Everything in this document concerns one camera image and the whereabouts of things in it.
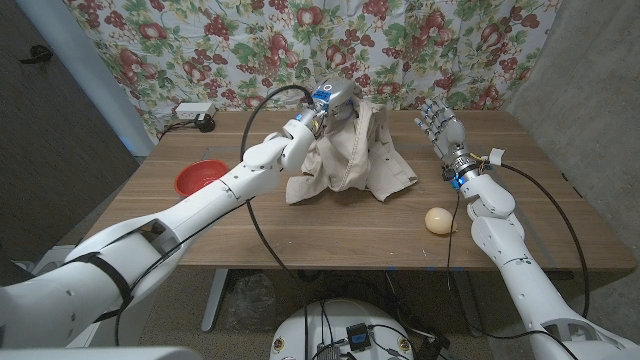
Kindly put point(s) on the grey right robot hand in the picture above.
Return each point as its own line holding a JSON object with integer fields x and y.
{"x": 450, "y": 135}

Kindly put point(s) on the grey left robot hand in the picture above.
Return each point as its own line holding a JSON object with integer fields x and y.
{"x": 335, "y": 95}

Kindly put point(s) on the beige jacket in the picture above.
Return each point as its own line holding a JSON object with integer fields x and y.
{"x": 350, "y": 160}

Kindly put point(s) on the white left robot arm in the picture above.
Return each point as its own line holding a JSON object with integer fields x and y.
{"x": 210, "y": 200}

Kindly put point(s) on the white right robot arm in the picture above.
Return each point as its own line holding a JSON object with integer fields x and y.
{"x": 510, "y": 250}

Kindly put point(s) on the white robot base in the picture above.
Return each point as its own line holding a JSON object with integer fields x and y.
{"x": 305, "y": 330}

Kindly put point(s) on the cream egg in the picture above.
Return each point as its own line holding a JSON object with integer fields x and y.
{"x": 439, "y": 221}

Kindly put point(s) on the red bowl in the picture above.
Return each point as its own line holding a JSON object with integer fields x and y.
{"x": 197, "y": 177}

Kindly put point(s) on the floral fruit print backdrop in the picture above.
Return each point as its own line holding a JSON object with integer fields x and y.
{"x": 400, "y": 55}

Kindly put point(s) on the black power plug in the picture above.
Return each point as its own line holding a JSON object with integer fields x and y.
{"x": 206, "y": 124}

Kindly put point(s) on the white power strip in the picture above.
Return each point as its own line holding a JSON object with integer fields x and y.
{"x": 194, "y": 110}

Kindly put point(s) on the clear plastic bag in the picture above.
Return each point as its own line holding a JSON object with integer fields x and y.
{"x": 252, "y": 300}

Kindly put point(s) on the black box with blue label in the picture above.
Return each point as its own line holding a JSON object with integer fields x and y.
{"x": 358, "y": 337}

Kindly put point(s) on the white table leg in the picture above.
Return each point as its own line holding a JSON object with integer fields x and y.
{"x": 215, "y": 300}

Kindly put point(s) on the pale grey column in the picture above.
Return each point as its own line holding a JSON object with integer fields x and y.
{"x": 95, "y": 75}

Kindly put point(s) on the white robot torso edge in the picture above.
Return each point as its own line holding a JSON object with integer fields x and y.
{"x": 100, "y": 354}

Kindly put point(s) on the black wall hook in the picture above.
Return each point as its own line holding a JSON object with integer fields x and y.
{"x": 37, "y": 52}

